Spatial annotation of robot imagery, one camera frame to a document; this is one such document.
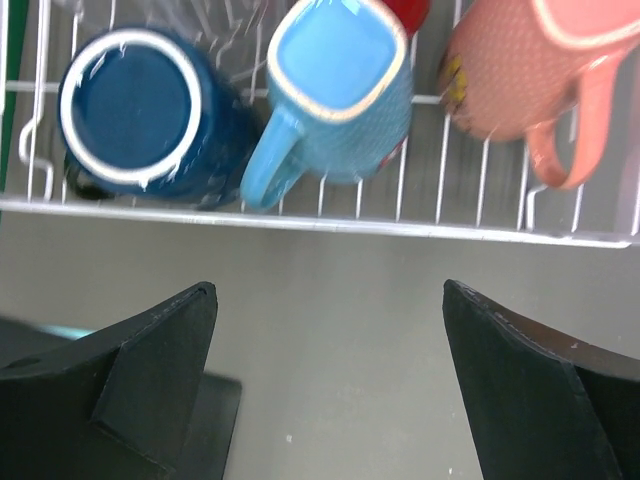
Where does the pink ceramic mug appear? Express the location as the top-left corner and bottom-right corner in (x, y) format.
(438, 1), (639, 189)

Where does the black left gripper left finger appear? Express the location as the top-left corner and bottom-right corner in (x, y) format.
(1, 282), (218, 479)

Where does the green lever arch binder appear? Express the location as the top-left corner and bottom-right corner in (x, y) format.
(0, 0), (32, 196)

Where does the red ceramic mug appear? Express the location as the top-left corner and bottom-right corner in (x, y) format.
(384, 0), (431, 38)

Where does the light blue ceramic mug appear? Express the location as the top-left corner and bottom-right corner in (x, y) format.
(240, 1), (413, 210)

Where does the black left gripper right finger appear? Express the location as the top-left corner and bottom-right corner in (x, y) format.
(442, 280), (639, 479)

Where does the white wire dish rack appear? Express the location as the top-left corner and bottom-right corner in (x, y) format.
(1, 1), (639, 249)

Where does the dark blue ceramic mug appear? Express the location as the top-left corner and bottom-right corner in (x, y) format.
(58, 26), (261, 210)

